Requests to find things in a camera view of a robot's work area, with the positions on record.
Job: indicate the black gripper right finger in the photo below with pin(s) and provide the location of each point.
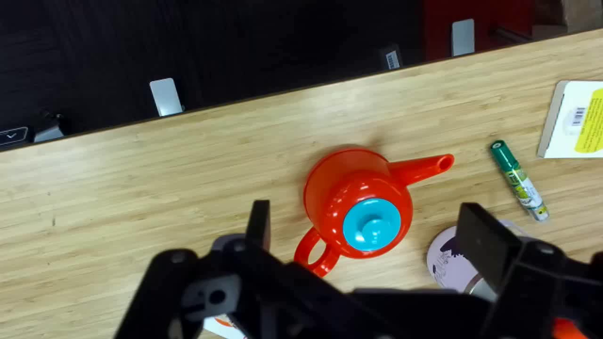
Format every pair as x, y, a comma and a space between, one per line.
487, 243

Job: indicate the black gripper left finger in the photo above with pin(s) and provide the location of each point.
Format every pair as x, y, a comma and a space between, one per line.
259, 226

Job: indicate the white metal mug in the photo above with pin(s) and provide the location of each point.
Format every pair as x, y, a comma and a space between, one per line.
451, 269

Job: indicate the white book yellow circle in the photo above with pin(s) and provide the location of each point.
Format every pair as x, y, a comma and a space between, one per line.
573, 124

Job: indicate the green glue marker tube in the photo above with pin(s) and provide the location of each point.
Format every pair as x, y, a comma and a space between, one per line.
519, 181

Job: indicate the red teapot with teal lid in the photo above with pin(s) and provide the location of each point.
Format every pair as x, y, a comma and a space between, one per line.
359, 203

